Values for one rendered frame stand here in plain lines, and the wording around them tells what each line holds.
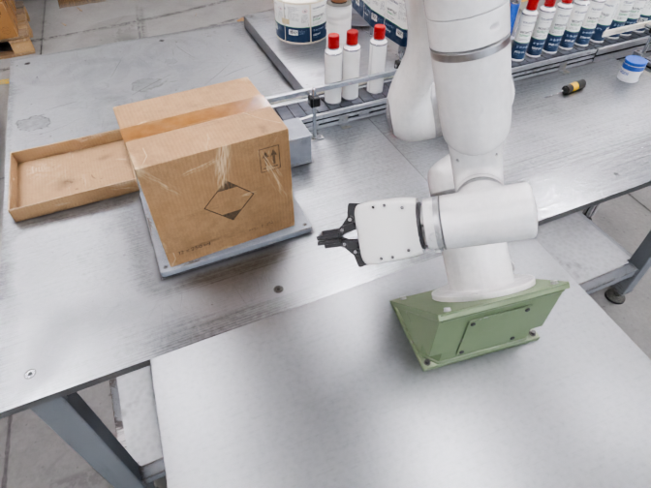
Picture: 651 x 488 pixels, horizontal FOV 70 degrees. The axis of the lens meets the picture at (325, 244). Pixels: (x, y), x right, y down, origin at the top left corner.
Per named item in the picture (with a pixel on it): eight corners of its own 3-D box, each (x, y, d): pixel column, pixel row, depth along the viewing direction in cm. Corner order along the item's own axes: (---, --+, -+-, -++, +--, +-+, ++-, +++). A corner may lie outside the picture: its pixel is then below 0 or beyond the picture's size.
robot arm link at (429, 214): (448, 247, 77) (429, 250, 78) (440, 194, 76) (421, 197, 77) (445, 257, 69) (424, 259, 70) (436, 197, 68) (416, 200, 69)
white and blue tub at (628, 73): (634, 85, 163) (643, 66, 158) (613, 78, 166) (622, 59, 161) (640, 77, 166) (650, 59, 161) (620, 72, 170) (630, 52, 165)
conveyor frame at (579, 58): (571, 49, 182) (575, 38, 178) (593, 62, 175) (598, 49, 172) (137, 151, 136) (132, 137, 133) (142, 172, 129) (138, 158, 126)
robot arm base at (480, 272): (487, 278, 102) (471, 195, 101) (559, 279, 84) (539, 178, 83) (414, 298, 95) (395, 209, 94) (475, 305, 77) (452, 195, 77)
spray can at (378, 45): (378, 85, 153) (384, 20, 138) (386, 93, 149) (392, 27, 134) (363, 88, 151) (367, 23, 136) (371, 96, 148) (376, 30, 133)
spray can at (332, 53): (336, 95, 148) (338, 29, 133) (344, 103, 145) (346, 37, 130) (322, 99, 147) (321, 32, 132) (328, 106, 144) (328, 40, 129)
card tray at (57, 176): (126, 139, 140) (122, 128, 137) (139, 191, 124) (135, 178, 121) (16, 164, 132) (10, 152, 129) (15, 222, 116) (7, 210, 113)
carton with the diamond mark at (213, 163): (260, 169, 127) (247, 76, 107) (295, 225, 112) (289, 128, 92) (147, 202, 118) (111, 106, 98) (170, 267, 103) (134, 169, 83)
